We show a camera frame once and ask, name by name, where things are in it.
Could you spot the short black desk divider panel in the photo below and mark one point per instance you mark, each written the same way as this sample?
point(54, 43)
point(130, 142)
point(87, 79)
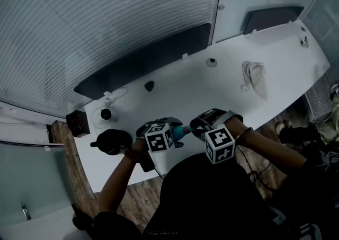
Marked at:
point(272, 19)

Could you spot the small black dome object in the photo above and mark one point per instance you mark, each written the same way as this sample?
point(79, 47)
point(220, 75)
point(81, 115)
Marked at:
point(149, 85)

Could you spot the white window blinds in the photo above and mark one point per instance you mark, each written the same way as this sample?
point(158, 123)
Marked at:
point(92, 21)

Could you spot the long black desk divider panel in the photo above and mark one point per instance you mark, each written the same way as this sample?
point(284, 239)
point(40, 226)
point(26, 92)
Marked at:
point(148, 61)

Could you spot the metal desk clip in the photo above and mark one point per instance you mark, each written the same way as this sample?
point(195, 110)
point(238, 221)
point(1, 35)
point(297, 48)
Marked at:
point(304, 42)

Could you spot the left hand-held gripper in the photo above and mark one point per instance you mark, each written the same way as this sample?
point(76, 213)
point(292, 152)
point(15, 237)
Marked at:
point(159, 138)

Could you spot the teal spray bottle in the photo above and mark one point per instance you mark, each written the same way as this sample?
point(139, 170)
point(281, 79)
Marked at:
point(178, 132)

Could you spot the crumpled white cloth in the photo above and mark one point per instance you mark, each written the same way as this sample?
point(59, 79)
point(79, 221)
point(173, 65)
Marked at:
point(255, 77)

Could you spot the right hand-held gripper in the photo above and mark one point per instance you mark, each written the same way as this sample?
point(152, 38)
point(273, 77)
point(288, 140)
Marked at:
point(219, 142)

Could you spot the black phone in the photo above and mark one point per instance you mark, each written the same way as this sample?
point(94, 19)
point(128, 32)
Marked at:
point(147, 163)

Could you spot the round white camera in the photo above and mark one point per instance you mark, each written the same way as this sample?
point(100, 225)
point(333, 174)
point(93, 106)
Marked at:
point(107, 114)

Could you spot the round glass mount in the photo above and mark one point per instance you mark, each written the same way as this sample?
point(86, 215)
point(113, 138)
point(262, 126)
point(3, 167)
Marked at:
point(221, 7)

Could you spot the person's black shirt torso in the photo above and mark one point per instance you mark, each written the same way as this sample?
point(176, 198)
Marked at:
point(217, 202)

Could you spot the black box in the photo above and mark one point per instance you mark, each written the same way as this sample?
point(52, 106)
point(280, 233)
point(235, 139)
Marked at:
point(78, 123)

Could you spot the pink spray head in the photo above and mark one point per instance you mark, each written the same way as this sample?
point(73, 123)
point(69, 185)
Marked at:
point(188, 129)

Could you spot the person's left forearm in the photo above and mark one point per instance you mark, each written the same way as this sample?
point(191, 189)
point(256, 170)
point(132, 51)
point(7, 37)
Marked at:
point(116, 180)

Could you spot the black cap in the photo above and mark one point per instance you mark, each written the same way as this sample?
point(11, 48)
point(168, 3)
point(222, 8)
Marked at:
point(114, 142)

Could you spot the black wrist band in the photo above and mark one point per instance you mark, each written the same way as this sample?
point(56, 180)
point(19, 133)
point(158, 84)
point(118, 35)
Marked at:
point(245, 133)

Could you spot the person's right forearm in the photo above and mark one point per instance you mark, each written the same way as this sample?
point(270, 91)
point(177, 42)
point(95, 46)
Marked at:
point(267, 149)

